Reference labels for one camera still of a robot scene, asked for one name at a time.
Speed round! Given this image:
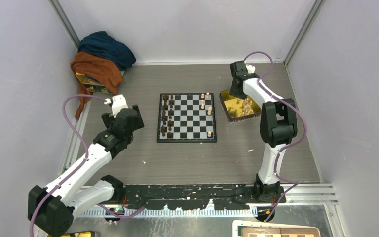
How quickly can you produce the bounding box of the wooden board corner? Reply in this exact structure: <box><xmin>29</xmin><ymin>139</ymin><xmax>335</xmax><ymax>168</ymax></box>
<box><xmin>232</xmin><ymin>220</ymin><xmax>321</xmax><ymax>237</ymax></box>

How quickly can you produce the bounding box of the dark blue cloth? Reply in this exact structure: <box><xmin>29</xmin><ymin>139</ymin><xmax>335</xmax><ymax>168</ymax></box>
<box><xmin>78</xmin><ymin>31</ymin><xmax>137</xmax><ymax>71</ymax></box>

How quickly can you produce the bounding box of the gold tin lid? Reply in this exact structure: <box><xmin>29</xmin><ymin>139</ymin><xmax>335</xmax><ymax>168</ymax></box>
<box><xmin>61</xmin><ymin>231</ymin><xmax>97</xmax><ymax>237</ymax></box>

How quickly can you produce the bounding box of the dark wooden chess pieces row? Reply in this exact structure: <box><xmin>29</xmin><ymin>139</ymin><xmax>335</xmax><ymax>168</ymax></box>
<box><xmin>159</xmin><ymin>94</ymin><xmax>175</xmax><ymax>139</ymax></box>

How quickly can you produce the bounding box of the wrist white camera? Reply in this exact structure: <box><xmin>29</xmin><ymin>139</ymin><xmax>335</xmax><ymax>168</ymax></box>
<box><xmin>111</xmin><ymin>94</ymin><xmax>129</xmax><ymax>118</ymax></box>
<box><xmin>245</xmin><ymin>64</ymin><xmax>256</xmax><ymax>74</ymax></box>

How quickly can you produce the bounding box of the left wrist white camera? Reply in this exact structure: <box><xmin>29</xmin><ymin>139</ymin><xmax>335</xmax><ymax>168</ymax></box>
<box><xmin>111</xmin><ymin>94</ymin><xmax>129</xmax><ymax>118</ymax></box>

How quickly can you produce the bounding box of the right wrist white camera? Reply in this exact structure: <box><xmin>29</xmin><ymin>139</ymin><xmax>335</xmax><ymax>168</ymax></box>
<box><xmin>245</xmin><ymin>64</ymin><xmax>256</xmax><ymax>74</ymax></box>

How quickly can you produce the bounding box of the black and white chessboard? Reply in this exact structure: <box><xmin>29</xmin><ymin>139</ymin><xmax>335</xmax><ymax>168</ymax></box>
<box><xmin>156</xmin><ymin>92</ymin><xmax>217</xmax><ymax>143</ymax></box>

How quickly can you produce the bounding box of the orange cloth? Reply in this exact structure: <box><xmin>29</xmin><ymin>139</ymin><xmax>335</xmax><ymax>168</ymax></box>
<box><xmin>71</xmin><ymin>52</ymin><xmax>125</xmax><ymax>119</ymax></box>

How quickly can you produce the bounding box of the yellow patterned box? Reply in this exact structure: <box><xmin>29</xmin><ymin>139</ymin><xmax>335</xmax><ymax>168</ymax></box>
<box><xmin>75</xmin><ymin>73</ymin><xmax>112</xmax><ymax>94</ymax></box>

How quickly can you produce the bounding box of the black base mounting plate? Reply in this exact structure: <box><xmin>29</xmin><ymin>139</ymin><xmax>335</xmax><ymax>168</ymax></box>
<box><xmin>93</xmin><ymin>183</ymin><xmax>287</xmax><ymax>212</ymax></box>

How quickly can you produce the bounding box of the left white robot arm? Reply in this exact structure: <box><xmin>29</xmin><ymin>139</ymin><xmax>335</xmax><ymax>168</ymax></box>
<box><xmin>27</xmin><ymin>105</ymin><xmax>144</xmax><ymax>237</ymax></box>

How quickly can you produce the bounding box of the gold tin box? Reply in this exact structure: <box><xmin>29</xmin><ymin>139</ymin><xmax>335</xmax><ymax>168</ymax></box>
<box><xmin>219</xmin><ymin>90</ymin><xmax>261</xmax><ymax>124</ymax></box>

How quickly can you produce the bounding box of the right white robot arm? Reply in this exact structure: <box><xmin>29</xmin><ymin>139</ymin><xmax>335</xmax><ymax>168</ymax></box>
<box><xmin>230</xmin><ymin>61</ymin><xmax>298</xmax><ymax>203</ymax></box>

